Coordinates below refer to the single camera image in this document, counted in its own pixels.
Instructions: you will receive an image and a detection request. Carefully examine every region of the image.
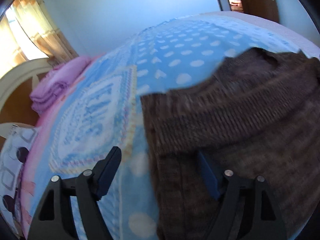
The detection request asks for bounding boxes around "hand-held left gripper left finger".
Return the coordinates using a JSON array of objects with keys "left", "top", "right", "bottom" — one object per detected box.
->
[{"left": 29, "top": 146, "right": 122, "bottom": 240}]

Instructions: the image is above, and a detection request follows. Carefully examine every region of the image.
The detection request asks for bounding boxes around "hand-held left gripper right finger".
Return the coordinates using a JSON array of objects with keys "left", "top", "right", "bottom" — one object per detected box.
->
[{"left": 197, "top": 151, "right": 288, "bottom": 240}]

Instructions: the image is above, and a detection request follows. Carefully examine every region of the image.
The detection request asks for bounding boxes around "brown knitted sweater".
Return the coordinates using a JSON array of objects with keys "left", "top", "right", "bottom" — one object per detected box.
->
[{"left": 141, "top": 47, "right": 320, "bottom": 240}]

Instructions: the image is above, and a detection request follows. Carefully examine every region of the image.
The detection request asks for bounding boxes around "folded pink blanket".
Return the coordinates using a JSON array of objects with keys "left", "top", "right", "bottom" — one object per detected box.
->
[{"left": 30, "top": 56, "right": 92, "bottom": 113}]

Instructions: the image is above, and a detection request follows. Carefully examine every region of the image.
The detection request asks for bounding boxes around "white patterned pillow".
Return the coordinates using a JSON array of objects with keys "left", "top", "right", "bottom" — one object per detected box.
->
[{"left": 0, "top": 126, "right": 38, "bottom": 230}]

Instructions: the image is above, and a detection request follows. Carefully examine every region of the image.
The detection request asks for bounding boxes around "blue pink printed bed sheet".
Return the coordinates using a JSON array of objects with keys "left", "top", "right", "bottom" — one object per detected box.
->
[{"left": 0, "top": 11, "right": 320, "bottom": 240}]

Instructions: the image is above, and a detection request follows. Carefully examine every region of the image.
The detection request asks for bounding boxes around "white wooden headboard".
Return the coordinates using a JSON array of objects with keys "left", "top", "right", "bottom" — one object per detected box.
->
[{"left": 0, "top": 57, "right": 57, "bottom": 145}]

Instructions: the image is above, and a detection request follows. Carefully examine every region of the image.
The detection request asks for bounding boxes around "yellow patterned curtain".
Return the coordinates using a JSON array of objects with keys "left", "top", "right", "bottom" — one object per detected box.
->
[
  {"left": 12, "top": 0, "right": 79, "bottom": 61},
  {"left": 0, "top": 20, "right": 28, "bottom": 65}
]

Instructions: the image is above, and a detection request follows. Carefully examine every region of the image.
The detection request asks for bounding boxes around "brown wooden door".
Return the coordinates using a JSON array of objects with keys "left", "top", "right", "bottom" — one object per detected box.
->
[{"left": 234, "top": 0, "right": 279, "bottom": 23}]

